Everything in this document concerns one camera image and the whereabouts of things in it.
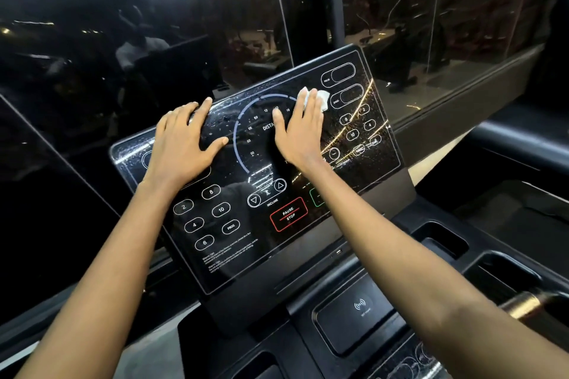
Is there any person's left forearm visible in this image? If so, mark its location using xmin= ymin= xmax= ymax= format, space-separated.
xmin=18 ymin=179 xmax=179 ymax=379

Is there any person's left hand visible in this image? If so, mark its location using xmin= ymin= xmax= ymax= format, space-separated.
xmin=142 ymin=97 xmax=231 ymax=191

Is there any person's right forearm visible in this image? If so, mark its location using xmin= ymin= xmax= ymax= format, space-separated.
xmin=302 ymin=161 xmax=569 ymax=379

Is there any black treadmill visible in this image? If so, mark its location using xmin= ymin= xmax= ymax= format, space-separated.
xmin=418 ymin=99 xmax=569 ymax=278
xmin=0 ymin=44 xmax=569 ymax=379

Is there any small white wipe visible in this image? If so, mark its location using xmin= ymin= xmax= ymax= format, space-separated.
xmin=306 ymin=88 xmax=333 ymax=111

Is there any person's right hand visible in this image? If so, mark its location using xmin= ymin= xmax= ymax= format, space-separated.
xmin=272 ymin=87 xmax=328 ymax=171

